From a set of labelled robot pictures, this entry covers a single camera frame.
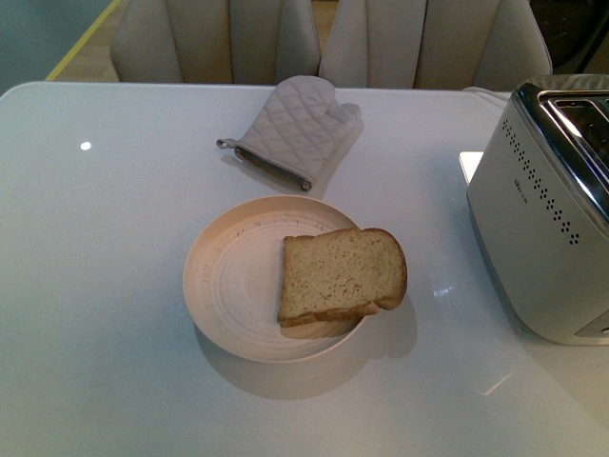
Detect cream round plate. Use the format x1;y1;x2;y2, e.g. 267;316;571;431
183;195;363;363

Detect beige chair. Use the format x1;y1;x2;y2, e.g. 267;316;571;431
110;0;322;85
320;0;553;91

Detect silver white toaster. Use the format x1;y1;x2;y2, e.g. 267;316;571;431
466;82;608;346

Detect grey quilted oven mitt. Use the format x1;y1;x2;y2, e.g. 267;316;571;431
216;75;362;191

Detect beige left chair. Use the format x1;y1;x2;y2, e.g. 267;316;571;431
110;0;322;85

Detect beige right chair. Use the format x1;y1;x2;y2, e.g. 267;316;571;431
320;0;553;91

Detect white toaster cable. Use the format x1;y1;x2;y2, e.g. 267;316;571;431
461;86;512;101

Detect brown bread slice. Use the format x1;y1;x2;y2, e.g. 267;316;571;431
277;228;408;328

